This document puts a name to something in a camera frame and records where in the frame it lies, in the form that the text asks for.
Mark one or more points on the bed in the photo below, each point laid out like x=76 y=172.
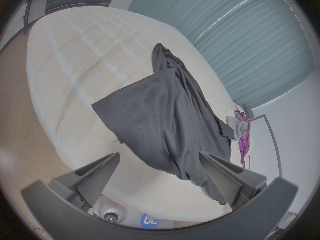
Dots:
x=82 y=66

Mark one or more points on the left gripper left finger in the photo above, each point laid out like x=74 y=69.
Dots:
x=100 y=174

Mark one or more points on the blue-green curtain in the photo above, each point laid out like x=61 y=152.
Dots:
x=190 y=6
x=262 y=49

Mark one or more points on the grey garment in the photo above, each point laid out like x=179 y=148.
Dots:
x=237 y=127

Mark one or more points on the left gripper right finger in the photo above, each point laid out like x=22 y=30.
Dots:
x=225 y=179

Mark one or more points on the black T-shirt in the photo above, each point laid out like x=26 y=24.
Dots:
x=160 y=119

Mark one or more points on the white printed pillow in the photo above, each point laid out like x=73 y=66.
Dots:
x=239 y=107

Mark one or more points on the white garment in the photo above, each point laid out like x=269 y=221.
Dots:
x=230 y=112

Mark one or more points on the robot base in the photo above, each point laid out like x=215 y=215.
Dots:
x=130 y=216

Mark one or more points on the purple satin garment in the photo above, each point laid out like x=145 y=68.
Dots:
x=243 y=139

